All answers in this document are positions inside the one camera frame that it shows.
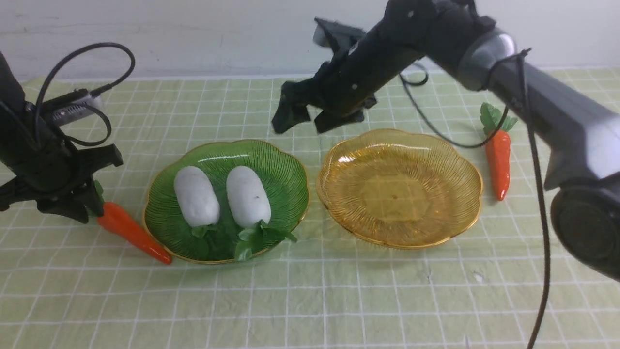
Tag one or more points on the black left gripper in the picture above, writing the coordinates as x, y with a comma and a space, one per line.
54, 173

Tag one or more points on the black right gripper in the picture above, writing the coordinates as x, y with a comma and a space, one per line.
341, 87

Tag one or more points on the orange toy carrot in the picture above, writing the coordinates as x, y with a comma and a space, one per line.
117, 221
498, 148

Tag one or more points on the white toy radish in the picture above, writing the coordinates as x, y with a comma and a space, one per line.
251, 210
197, 200

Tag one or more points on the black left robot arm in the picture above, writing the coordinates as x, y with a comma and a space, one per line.
13, 96

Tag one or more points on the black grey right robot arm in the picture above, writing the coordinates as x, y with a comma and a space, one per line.
583, 136

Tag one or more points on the amber glass plate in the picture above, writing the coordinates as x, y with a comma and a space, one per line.
399, 189

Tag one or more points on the green checkered tablecloth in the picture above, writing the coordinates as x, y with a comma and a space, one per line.
65, 285

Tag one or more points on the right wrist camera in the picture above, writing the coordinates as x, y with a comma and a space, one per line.
338, 37

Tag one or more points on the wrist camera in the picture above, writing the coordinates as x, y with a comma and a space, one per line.
70, 107
338, 37

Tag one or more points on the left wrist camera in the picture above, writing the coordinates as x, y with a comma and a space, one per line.
70, 107

